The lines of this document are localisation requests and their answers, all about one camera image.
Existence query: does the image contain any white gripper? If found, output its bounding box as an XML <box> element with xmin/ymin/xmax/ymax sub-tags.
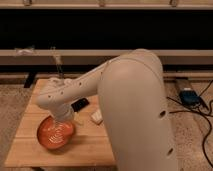
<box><xmin>51</xmin><ymin>106</ymin><xmax>74</xmax><ymax>122</ymax></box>

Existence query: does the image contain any clear plastic bottle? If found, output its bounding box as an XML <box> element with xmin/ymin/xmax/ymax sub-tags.
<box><xmin>51</xmin><ymin>46</ymin><xmax>64</xmax><ymax>79</ymax></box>

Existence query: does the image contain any white crumpled object on ledge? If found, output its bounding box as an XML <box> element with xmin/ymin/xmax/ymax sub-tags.
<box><xmin>15</xmin><ymin>47</ymin><xmax>35</xmax><ymax>56</ymax></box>

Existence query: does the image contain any small white block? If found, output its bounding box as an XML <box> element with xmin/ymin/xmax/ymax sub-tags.
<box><xmin>91</xmin><ymin>110</ymin><xmax>103</xmax><ymax>125</ymax></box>

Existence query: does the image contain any black rectangular object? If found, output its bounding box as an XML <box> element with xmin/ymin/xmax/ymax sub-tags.
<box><xmin>71</xmin><ymin>98</ymin><xmax>89</xmax><ymax>112</ymax></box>

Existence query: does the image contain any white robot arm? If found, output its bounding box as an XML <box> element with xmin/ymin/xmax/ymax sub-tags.
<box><xmin>37</xmin><ymin>49</ymin><xmax>179</xmax><ymax>171</ymax></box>

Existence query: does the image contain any blue power adapter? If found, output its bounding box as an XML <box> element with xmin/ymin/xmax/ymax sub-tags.
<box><xmin>179</xmin><ymin>88</ymin><xmax>199</xmax><ymax>106</ymax></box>

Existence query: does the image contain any black cable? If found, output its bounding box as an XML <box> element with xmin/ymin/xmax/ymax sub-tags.
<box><xmin>166</xmin><ymin>79</ymin><xmax>213</xmax><ymax>169</ymax></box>

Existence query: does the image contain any orange ceramic bowl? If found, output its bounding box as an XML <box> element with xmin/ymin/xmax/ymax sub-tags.
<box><xmin>37</xmin><ymin>116</ymin><xmax>75</xmax><ymax>150</ymax></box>

